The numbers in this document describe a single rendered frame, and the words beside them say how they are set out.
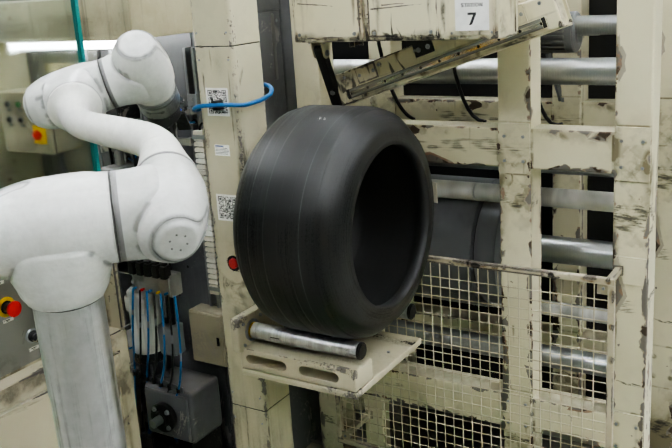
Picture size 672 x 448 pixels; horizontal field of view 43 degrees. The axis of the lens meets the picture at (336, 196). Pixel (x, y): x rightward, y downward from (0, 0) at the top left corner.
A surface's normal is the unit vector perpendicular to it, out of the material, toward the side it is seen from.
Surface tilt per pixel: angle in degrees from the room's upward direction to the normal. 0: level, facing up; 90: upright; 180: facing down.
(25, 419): 90
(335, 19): 90
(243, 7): 90
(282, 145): 38
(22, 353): 90
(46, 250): 105
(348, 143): 51
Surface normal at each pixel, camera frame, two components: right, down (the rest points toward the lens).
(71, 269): 0.29, 0.44
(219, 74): -0.52, 0.24
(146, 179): 0.18, -0.84
